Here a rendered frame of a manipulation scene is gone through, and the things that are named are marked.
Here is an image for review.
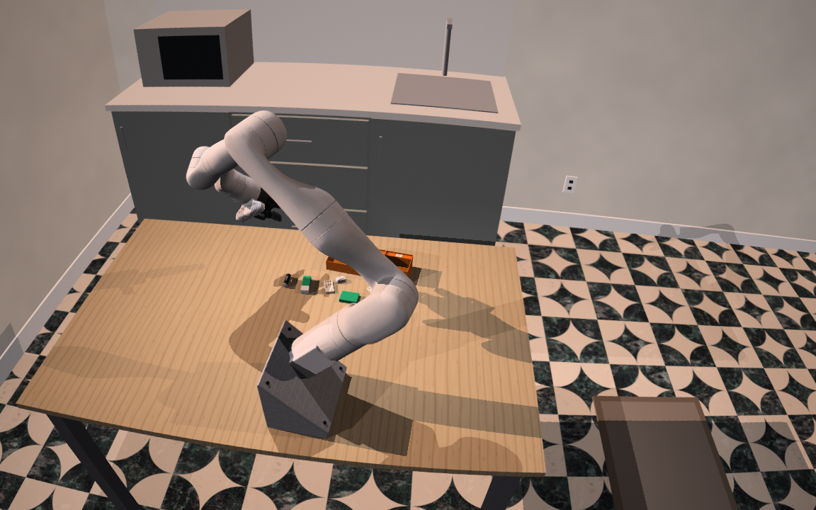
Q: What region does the orange rack of three bins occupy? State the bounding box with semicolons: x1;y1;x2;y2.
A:
327;249;413;277

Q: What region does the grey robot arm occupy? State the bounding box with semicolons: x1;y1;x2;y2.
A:
186;110;419;378

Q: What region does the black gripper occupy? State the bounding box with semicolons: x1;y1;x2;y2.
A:
255;187;282;222

